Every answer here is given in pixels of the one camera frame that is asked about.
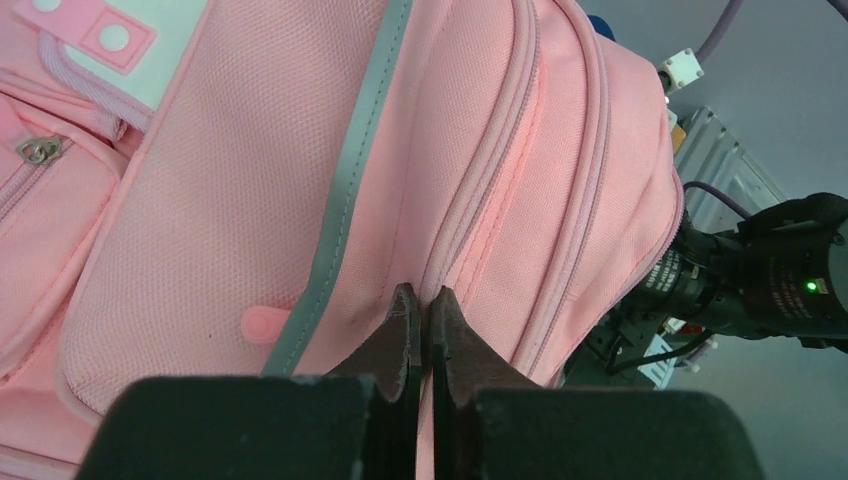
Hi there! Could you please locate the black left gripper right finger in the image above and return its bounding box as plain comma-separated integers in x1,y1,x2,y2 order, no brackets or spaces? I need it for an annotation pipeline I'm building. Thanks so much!
430,288,764,479

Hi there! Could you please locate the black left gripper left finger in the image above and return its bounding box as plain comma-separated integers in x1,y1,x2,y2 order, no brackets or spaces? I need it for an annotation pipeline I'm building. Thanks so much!
77,284,422,479

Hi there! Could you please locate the pink backpack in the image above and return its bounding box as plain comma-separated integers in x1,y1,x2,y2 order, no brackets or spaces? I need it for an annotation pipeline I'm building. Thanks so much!
1,1,683,479

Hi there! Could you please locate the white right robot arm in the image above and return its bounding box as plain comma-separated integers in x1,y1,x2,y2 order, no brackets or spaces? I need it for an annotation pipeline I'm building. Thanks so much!
621,193,847,351

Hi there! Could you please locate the blue zip pencil case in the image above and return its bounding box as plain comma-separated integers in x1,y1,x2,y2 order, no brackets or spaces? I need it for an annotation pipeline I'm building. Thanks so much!
588,15,616,42

